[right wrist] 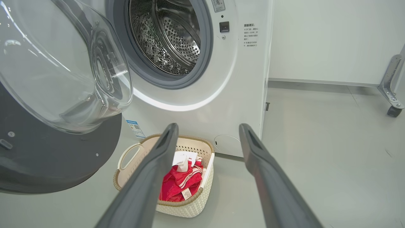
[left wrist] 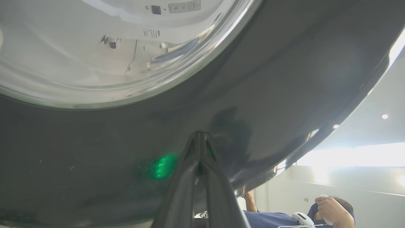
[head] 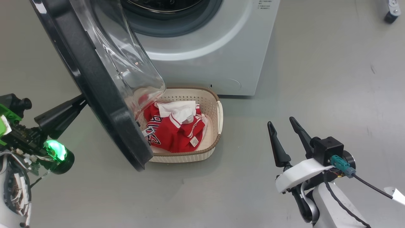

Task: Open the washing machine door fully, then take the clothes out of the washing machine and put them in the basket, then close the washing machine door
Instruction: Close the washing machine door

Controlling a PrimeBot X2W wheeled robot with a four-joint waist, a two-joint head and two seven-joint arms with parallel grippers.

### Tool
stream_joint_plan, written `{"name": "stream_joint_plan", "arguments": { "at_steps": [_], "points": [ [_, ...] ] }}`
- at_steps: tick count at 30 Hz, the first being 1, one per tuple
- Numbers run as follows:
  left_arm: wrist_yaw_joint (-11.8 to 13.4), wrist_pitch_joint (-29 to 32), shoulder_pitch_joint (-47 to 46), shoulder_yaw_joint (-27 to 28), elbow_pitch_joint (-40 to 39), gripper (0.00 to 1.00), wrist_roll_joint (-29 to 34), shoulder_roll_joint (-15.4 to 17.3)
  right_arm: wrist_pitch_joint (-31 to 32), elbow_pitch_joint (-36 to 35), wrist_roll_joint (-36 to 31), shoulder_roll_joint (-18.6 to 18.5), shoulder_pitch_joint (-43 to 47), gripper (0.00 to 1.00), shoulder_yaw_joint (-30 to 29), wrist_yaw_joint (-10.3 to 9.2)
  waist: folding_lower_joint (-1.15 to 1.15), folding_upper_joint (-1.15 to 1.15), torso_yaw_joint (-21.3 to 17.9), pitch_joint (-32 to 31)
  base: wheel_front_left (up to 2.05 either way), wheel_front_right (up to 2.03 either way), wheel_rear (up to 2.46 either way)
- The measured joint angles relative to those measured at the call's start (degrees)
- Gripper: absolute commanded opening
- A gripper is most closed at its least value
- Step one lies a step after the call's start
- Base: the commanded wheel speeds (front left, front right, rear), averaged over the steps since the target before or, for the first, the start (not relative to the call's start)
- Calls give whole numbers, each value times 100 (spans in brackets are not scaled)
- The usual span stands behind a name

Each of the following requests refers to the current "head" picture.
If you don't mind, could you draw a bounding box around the grey rubber door gasket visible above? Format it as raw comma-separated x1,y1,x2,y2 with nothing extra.
120,0,223,38

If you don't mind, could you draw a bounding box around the red basketball jersey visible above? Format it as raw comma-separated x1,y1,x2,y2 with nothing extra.
139,94,209,153

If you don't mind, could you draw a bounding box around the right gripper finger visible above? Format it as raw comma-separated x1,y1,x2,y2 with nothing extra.
267,121,292,168
289,117,315,159

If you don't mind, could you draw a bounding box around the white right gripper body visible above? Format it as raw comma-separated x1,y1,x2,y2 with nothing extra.
275,157,335,223

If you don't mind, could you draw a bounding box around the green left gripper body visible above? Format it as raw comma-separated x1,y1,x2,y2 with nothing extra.
0,104,48,155

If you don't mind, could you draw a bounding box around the black sleeved arm cable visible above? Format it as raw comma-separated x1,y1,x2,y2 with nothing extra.
323,173,372,228

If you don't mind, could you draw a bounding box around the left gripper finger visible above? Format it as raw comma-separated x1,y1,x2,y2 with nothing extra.
34,94,88,140

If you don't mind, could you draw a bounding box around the right camera cable teal plug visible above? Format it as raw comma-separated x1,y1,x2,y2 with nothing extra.
330,155,394,200

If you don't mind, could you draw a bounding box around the silver metal cabinet leg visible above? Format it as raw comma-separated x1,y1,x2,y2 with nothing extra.
387,0,402,16

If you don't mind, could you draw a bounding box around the white front-load washing machine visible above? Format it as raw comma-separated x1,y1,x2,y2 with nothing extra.
120,0,281,96

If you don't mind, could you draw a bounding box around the washing machine glass door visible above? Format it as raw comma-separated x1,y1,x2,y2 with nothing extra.
30,0,166,172

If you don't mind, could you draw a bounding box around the cream perforated laundry basket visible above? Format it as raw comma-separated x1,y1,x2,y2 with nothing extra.
136,86,224,163

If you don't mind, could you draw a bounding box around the round filter cover flap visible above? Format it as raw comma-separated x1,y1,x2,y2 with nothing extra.
209,78,242,96

